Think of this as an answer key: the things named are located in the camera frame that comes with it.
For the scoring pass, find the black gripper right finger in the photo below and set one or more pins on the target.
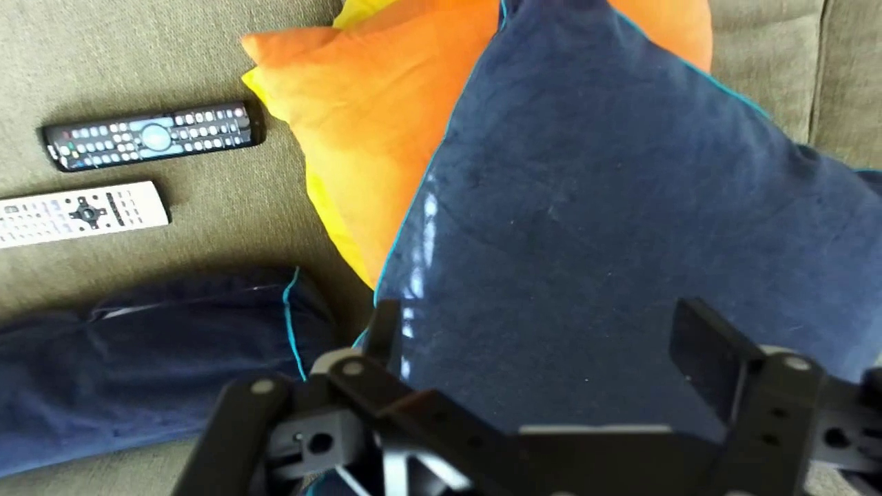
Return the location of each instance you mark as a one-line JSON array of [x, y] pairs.
[[773, 414]]

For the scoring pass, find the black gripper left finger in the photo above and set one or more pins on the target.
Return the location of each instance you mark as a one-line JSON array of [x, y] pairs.
[[431, 431]]

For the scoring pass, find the black remote control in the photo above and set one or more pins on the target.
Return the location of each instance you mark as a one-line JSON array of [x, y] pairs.
[[153, 135]]

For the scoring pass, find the navy pillow teal piping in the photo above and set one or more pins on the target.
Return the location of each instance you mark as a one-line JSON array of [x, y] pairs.
[[624, 210]]

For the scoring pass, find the orange pillow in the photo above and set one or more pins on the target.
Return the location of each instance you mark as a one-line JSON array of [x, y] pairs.
[[386, 119]]

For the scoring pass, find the white remote control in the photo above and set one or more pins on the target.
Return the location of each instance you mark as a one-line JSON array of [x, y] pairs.
[[84, 212]]

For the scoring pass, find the yellow pillow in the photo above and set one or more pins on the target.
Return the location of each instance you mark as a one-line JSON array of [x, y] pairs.
[[362, 12]]

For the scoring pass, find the grey-green fabric sofa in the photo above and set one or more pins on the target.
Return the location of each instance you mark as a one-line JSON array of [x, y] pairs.
[[139, 45]]

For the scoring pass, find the dark blue folded cloth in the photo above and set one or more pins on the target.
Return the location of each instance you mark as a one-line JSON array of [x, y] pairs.
[[139, 367]]

